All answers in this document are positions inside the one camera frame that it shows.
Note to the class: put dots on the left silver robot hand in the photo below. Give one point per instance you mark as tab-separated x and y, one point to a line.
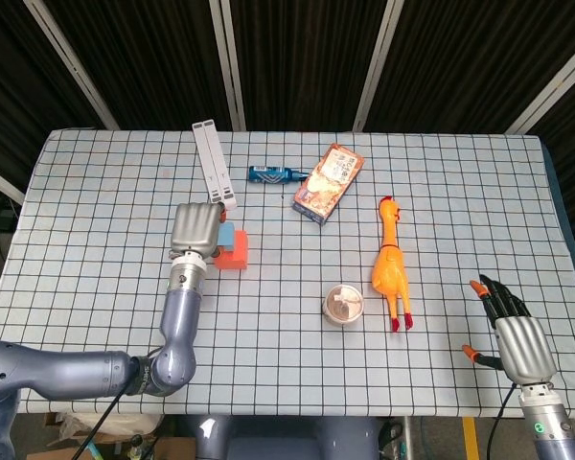
194	227

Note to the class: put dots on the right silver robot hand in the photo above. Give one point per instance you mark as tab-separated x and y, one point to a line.
524	345

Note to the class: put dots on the light blue foam cube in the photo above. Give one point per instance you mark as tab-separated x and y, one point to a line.
226	236

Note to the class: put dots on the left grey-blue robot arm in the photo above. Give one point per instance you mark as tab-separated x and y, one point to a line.
179	311

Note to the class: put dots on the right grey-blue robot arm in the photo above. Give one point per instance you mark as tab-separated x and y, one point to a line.
553	431

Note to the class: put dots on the orange foam cube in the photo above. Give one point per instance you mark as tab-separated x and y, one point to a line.
238	254

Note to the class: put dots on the white rectangular box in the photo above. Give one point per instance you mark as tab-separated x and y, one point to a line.
214	163

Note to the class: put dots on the blue drink bottle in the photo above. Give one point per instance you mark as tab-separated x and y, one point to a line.
268	175

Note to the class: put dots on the orange blue snack box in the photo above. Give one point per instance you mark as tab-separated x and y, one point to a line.
328	184

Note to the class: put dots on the yellow rubber chicken toy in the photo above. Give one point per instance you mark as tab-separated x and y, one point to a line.
389	268

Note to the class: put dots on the white black checked tablecloth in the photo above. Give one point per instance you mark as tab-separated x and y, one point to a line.
287	364

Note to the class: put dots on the clear jar of rubber bands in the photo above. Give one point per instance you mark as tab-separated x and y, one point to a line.
343	306

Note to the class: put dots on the white plastic bag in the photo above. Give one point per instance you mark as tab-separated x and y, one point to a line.
134	424

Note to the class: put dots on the grey-blue robot torso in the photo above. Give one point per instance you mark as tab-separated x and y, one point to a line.
287	438

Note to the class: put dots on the white partition post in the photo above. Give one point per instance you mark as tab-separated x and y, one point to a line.
376	62
551	86
2	182
72	62
230	62

